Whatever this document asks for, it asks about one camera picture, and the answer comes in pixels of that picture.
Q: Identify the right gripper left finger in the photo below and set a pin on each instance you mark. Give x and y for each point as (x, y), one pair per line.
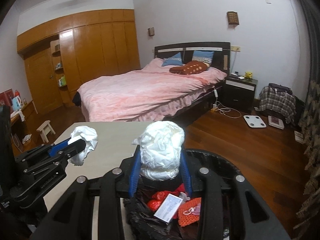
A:
(71, 216)

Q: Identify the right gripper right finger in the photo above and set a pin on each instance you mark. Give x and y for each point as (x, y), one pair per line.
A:
(228, 200)

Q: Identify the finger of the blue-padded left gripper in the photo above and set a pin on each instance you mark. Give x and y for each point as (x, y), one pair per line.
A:
(65, 152)
(58, 146)

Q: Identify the white tissue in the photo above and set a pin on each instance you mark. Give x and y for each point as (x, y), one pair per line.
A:
(88, 138)
(160, 150)

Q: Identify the orange foam net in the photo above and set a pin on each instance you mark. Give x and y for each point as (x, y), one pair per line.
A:
(189, 212)

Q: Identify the white small carton box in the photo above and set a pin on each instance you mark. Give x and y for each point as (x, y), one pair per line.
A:
(168, 208)

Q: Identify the black trash bag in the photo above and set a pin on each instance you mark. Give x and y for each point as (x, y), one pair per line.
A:
(145, 225)

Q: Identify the small white wooden stool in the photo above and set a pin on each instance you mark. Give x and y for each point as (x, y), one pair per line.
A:
(44, 129)

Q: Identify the wooden side cabinet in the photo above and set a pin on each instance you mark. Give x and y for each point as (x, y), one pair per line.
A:
(24, 134)

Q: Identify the blue electric kettle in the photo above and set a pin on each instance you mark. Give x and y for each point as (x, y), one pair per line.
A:
(17, 103)

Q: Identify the red plastic wrapper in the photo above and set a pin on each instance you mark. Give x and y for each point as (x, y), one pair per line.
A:
(158, 198)

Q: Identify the white bathroom scale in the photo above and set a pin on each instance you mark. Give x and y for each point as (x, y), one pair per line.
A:
(254, 121)

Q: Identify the pink floor scale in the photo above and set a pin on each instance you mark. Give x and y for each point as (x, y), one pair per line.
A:
(275, 122)

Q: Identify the large wooden wardrobe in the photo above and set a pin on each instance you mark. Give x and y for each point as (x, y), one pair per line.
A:
(62, 54)

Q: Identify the black bedside nightstand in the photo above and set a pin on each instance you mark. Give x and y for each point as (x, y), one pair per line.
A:
(239, 94)

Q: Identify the plaid shirt on chair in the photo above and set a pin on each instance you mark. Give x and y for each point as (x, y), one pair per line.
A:
(279, 101)

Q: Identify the pink quilt bed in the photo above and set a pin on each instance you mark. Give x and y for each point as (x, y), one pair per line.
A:
(148, 94)

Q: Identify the yellow plush toy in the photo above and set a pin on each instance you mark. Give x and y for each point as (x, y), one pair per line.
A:
(248, 75)

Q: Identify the brown dotted cushion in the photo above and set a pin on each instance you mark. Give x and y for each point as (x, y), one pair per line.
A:
(191, 68)

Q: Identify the right blue pillow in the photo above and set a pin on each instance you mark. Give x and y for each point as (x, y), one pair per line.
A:
(203, 56)

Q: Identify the blue pillow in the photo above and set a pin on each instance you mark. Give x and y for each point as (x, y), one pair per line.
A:
(175, 60)
(203, 56)

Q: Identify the left blue pillow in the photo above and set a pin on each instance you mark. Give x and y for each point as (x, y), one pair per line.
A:
(175, 60)

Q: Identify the red picture frame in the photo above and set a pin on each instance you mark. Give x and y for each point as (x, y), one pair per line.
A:
(6, 97)

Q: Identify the left wall lamp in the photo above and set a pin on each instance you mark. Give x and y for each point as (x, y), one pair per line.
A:
(151, 31)

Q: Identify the wall lamp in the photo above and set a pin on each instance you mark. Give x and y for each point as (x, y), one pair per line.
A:
(232, 18)
(151, 31)

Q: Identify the right wall lamp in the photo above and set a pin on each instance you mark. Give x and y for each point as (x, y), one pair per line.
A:
(232, 18)

